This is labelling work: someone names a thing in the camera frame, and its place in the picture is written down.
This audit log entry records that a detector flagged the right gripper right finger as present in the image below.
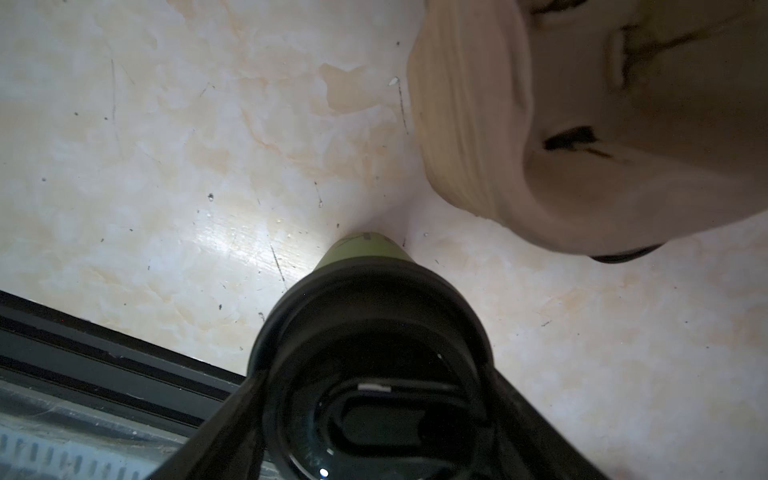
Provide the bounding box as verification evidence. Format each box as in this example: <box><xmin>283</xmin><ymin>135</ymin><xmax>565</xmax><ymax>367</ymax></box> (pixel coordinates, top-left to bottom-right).
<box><xmin>488</xmin><ymin>367</ymin><xmax>606</xmax><ymax>479</ymax></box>

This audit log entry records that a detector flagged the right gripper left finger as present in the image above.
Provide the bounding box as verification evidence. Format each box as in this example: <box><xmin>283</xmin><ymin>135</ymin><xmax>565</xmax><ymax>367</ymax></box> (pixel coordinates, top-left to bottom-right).
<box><xmin>149</xmin><ymin>370</ymin><xmax>267</xmax><ymax>479</ymax></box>

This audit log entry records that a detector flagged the green paper cup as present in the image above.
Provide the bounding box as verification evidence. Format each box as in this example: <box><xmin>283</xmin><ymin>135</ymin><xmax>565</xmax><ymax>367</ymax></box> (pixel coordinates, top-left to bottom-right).
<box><xmin>315</xmin><ymin>232</ymin><xmax>413</xmax><ymax>270</ymax></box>

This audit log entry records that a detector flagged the black coffee lid stack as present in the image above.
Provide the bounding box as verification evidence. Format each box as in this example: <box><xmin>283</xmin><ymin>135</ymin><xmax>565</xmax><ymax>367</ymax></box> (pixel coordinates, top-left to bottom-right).
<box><xmin>591</xmin><ymin>244</ymin><xmax>663</xmax><ymax>265</ymax></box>

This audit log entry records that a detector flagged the brown pulp cup carrier stack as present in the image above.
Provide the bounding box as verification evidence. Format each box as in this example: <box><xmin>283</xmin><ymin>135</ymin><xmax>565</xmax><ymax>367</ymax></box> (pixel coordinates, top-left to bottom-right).
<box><xmin>407</xmin><ymin>1</ymin><xmax>767</xmax><ymax>257</ymax></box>

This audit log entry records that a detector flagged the white slotted cable duct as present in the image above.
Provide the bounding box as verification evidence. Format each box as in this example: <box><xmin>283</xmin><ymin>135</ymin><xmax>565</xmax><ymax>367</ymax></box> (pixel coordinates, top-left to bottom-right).
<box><xmin>1</xmin><ymin>415</ymin><xmax>180</xmax><ymax>480</ymax></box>

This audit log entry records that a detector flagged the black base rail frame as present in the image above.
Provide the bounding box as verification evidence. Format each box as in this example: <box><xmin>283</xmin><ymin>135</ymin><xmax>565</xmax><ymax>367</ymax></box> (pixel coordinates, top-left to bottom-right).
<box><xmin>1</xmin><ymin>292</ymin><xmax>244</xmax><ymax>436</ymax></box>

